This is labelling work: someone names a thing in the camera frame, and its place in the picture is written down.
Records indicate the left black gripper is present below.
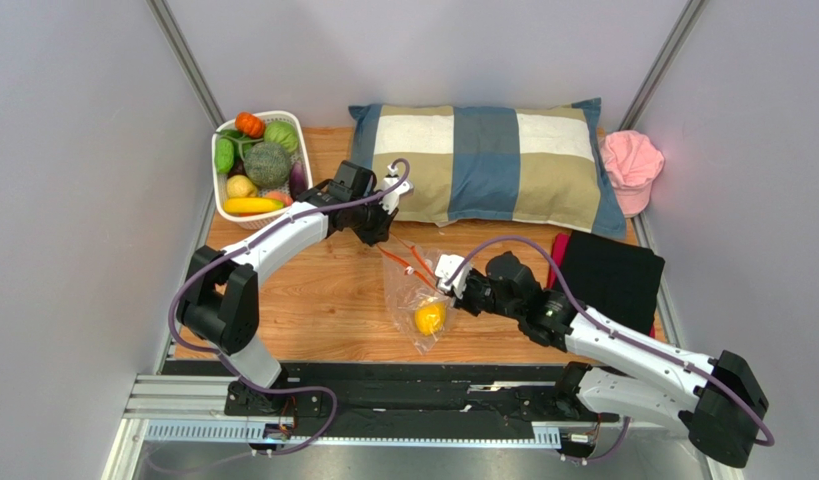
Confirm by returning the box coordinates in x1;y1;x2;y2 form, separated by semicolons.
348;189;397;247

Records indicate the yellow toy lemon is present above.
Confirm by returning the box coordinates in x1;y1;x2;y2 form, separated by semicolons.
414;302;447;336

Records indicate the clear zip bag orange zipper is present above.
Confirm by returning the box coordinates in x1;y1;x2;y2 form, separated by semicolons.
376;236;457;355

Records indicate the pink toy peach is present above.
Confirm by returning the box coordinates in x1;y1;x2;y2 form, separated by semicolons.
263;190;294;207

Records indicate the yellow toy banana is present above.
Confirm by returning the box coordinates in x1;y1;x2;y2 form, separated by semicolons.
222;197;286;216

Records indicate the green toy pepper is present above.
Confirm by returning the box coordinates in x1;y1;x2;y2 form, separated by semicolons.
214;136;236;174

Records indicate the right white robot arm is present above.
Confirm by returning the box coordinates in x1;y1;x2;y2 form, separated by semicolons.
434;252;773;468

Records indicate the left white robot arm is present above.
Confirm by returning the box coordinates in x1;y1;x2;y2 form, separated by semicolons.
168;159;413;394

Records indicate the purple toy eggplant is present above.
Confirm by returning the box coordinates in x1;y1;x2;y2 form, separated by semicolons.
288;162;309;201

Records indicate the netted green toy melon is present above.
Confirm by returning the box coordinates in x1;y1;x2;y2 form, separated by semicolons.
243;142;293;189

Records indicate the black folded cloth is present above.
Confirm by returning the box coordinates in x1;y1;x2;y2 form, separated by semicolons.
559;231;665;337

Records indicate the green toy cabbage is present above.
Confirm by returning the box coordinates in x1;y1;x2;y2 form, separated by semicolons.
263;121;300;155

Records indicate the white perforated plastic basket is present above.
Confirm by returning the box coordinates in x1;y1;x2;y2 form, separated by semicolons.
211;110;313;230

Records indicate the plaid blue beige pillow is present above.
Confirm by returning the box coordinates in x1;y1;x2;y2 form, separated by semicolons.
348;98;627;239

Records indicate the pale yellow toy pear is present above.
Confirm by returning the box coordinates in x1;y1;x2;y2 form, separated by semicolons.
226;175;259;199

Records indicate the dark green leafy toy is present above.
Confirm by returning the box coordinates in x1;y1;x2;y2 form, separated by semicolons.
218;129;264;159

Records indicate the pink cap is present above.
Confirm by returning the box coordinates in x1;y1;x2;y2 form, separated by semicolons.
600;130;665;218

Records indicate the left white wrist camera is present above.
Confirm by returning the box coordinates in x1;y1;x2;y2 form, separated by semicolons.
380;175;414;215

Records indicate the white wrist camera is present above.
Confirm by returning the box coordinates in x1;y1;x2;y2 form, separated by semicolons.
380;175;414;215
434;254;471;298

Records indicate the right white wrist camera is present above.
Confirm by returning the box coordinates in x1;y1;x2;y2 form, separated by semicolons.
434;254;471;298

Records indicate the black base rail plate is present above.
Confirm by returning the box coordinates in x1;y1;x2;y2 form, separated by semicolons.
161;360;619;441

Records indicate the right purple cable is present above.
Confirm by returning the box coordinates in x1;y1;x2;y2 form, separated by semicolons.
445;235;776;464

